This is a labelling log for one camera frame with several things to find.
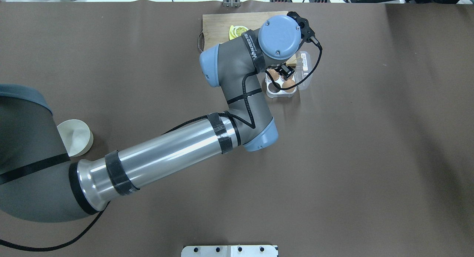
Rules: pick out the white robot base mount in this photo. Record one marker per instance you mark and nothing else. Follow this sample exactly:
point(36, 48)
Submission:
point(230, 251)

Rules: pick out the clear plastic egg box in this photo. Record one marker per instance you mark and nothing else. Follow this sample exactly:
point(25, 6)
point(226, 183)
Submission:
point(302, 64)

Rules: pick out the white bowl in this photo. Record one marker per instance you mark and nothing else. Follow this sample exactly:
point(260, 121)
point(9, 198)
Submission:
point(76, 136)

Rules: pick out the brown egg in box near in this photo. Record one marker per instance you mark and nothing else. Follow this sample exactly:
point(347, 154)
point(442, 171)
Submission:
point(288, 86)

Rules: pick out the lemon slice toy front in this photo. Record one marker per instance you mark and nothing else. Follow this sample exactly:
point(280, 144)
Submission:
point(236, 31)

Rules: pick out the wooden cutting board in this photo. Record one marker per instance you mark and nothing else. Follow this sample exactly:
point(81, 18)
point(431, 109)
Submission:
point(222, 25)

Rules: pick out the brown egg from bowl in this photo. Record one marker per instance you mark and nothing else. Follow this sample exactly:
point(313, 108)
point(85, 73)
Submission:
point(275, 78)

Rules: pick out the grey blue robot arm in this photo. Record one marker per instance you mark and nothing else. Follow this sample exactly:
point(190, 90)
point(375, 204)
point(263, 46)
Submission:
point(40, 183)

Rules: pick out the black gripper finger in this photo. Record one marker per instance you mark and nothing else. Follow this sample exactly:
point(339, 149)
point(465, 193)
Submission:
point(277, 71)
point(286, 70)

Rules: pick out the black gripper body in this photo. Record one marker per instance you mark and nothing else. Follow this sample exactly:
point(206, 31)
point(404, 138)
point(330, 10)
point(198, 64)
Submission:
point(284, 70)

